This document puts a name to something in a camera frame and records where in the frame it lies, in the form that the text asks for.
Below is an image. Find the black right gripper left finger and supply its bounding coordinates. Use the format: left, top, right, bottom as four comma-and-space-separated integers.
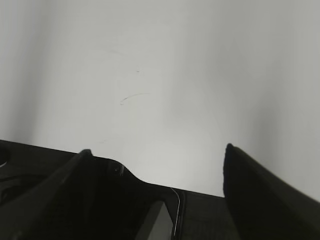
0, 150, 140, 240

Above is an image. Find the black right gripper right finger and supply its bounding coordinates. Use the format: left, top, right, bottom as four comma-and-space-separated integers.
223, 143, 320, 240

